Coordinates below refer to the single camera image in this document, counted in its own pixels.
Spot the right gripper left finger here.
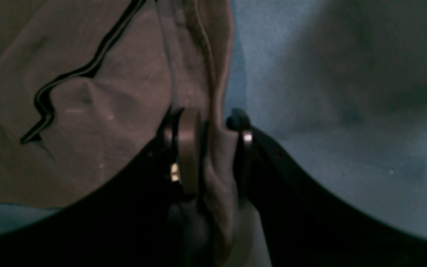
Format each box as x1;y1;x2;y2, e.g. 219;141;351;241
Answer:
0;108;214;267

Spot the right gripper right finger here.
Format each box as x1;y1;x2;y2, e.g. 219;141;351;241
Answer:
226;109;427;267

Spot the dark grey T-shirt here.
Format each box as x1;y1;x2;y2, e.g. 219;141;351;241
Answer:
0;0;262;267

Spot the blue table cloth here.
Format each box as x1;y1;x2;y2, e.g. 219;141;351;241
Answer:
0;0;427;267

